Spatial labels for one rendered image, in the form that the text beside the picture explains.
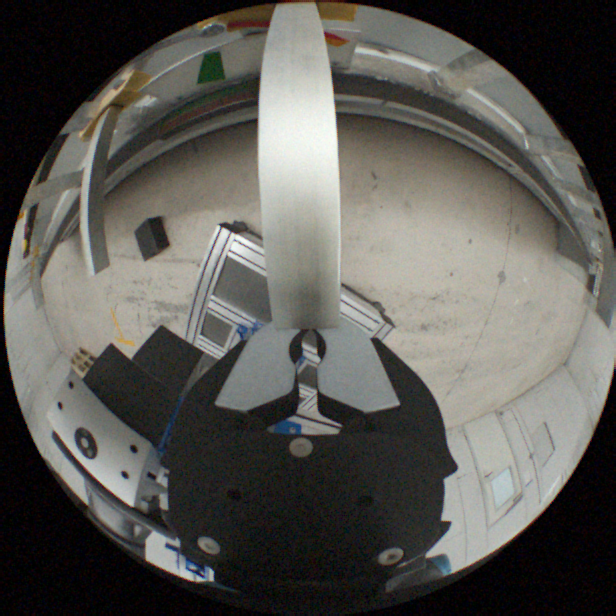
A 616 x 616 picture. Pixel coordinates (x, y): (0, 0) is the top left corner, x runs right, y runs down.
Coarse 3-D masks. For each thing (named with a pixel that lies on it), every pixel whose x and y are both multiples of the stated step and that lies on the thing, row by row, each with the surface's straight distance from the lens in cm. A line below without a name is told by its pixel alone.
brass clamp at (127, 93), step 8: (136, 72) 36; (128, 80) 34; (136, 80) 35; (144, 80) 36; (120, 88) 34; (128, 88) 33; (136, 88) 34; (112, 96) 35; (120, 96) 34; (128, 96) 34; (136, 96) 35; (104, 104) 36; (112, 104) 35; (120, 104) 35; (128, 104) 36; (96, 112) 38; (96, 120) 38; (88, 128) 39; (80, 136) 43; (88, 136) 41
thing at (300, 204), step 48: (288, 48) 12; (288, 96) 9; (288, 144) 8; (336, 144) 8; (288, 192) 8; (336, 192) 8; (288, 240) 8; (336, 240) 8; (288, 288) 8; (336, 288) 8
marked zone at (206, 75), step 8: (208, 56) 29; (216, 56) 30; (208, 64) 31; (216, 64) 31; (200, 72) 32; (208, 72) 32; (216, 72) 32; (224, 72) 33; (200, 80) 34; (208, 80) 34; (216, 80) 34
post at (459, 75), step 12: (456, 60) 36; (468, 60) 34; (480, 60) 32; (492, 60) 31; (444, 72) 37; (456, 72) 35; (468, 72) 34; (480, 72) 33; (492, 72) 33; (504, 72) 33; (444, 84) 37; (456, 84) 37; (468, 84) 36; (480, 84) 36
